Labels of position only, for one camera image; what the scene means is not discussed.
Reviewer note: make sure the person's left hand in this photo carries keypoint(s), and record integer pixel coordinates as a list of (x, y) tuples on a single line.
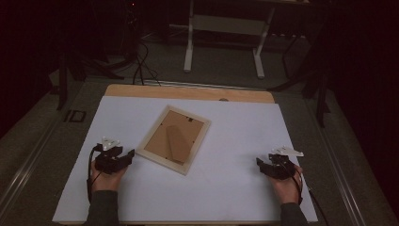
[(106, 182)]

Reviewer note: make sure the person's right hand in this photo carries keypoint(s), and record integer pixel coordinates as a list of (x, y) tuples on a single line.
[(288, 191)]

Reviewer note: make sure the white metal stand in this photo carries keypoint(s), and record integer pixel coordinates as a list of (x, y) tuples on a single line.
[(188, 47)]

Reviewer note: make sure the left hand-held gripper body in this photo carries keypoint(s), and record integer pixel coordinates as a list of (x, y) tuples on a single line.
[(108, 163)]

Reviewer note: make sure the silver floor rail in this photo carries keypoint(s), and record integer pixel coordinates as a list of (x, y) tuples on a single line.
[(338, 175), (28, 166)]

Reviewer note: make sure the wooden picture frame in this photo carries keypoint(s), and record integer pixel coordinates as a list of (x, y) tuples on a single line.
[(175, 138)]

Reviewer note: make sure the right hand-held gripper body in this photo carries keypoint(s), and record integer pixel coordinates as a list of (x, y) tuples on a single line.
[(282, 171)]

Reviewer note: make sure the black floor socket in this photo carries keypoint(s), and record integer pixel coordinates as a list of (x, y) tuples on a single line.
[(75, 116)]

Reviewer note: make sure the black metal stand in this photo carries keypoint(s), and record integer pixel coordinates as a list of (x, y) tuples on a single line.
[(321, 94), (62, 81)]

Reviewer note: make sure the white paper sheet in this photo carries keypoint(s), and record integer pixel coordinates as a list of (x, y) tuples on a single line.
[(219, 194)]

